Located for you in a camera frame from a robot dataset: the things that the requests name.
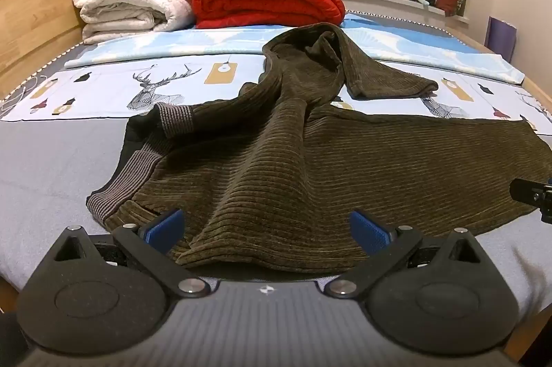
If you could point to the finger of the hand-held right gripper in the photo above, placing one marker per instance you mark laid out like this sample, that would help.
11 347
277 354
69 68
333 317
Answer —
532 192

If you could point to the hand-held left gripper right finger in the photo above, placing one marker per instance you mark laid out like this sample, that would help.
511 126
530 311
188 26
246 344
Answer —
368 232

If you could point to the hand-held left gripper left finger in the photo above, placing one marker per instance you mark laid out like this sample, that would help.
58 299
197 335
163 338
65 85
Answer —
166 229

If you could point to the grey mattress cover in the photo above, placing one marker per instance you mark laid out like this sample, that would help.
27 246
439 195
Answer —
56 168

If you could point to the deer print bed sheet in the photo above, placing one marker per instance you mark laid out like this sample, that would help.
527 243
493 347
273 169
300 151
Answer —
108 91

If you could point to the blue white patterned blanket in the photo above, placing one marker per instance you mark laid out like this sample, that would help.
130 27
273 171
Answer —
181 43

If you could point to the wooden bed frame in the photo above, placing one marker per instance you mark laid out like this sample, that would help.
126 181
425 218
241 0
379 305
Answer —
30 26

